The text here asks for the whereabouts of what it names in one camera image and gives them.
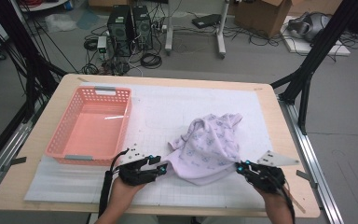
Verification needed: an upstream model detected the person's left hand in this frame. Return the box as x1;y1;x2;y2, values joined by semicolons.
109;178;145;214

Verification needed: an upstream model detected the white metal stand leg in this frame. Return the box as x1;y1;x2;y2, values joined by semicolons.
215;0;231;60
163;0;174;57

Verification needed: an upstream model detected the small white box device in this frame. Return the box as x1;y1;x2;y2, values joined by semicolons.
96;35;108;61

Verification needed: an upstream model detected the grey round appliance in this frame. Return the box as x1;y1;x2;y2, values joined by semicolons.
287;11;332;43

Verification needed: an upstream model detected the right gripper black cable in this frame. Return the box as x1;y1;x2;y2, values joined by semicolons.
279;178;296;223

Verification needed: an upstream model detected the open cardboard box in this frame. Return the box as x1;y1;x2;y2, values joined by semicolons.
233;0;293;39

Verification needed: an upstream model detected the black flat device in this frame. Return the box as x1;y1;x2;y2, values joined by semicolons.
191;13;222;30

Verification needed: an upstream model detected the white floor board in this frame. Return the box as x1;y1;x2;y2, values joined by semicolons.
280;15;351;57

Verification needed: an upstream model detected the grey metal bracket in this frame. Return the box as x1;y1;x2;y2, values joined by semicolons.
1;156;28;173
296;169;319;189

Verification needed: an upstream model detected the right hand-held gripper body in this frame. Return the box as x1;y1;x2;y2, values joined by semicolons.
244;149;301;194

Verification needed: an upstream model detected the lilac printed towel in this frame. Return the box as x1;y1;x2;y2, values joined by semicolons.
164;112;244;187

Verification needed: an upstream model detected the clear plastic bag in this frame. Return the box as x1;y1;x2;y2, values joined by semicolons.
45;12;78;34

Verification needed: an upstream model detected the pink plastic basket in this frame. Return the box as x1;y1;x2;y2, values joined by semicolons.
44;86;133;166

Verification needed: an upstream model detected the coiled black cable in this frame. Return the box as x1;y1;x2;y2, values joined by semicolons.
139;52;163;70
83;38;99;52
82;63;100;76

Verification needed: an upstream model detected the black computer tower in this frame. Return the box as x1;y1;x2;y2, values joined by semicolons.
131;5;154;50
106;4;134;58

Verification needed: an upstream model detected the round white table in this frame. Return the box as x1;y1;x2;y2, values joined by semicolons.
19;0;69;13

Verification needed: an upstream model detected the teal sheet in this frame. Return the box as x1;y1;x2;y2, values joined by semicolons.
76;8;101;31

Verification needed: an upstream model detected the black metal frame strut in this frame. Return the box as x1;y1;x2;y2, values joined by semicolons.
269;0;358;135
0;0;68;122

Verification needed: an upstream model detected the closed cardboard box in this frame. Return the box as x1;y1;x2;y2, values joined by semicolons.
287;0;344;16
88;0;130;8

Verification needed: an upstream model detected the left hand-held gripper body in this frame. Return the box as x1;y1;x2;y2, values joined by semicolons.
117;143;160;187

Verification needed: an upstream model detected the person's right hand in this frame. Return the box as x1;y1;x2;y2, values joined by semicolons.
256;188;293;218

